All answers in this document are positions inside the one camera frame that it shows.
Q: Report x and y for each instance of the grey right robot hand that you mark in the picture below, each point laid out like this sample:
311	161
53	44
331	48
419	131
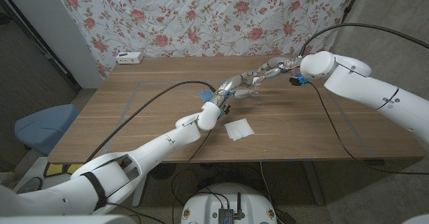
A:
278	66

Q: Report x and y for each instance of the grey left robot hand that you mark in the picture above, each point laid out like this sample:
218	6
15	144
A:
233	83

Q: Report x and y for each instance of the clear bottle with white cap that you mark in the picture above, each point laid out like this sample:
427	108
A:
255	90

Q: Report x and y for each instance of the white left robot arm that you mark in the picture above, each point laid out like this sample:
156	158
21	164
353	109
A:
157	147

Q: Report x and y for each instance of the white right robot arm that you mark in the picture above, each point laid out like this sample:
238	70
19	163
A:
362	83

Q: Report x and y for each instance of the white folded tissue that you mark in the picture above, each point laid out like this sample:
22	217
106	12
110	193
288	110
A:
238	129

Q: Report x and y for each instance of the blue card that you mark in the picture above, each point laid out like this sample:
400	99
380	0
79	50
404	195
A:
205	95

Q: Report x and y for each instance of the floral rose backdrop cloth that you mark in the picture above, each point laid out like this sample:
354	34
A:
207	19

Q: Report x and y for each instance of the grey table leg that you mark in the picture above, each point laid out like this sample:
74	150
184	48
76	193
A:
313	183

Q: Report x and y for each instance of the white robot torso base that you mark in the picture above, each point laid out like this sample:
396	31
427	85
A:
204	207

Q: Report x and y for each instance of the black module with antenna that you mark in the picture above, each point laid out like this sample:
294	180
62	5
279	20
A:
225	215

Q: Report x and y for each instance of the black power adapter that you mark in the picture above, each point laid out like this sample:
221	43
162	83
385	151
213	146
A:
285	217

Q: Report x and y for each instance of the white table leg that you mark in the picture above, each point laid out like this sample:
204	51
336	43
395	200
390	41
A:
139	194

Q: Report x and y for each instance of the blue chair seat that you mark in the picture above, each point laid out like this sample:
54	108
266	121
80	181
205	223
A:
43	126

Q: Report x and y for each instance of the yellow and black floor object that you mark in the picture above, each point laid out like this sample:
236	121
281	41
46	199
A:
55	169

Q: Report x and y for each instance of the grey round floor object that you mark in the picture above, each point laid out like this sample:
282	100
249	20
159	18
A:
29	185

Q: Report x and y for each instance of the white wall panel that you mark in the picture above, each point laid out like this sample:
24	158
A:
57	26

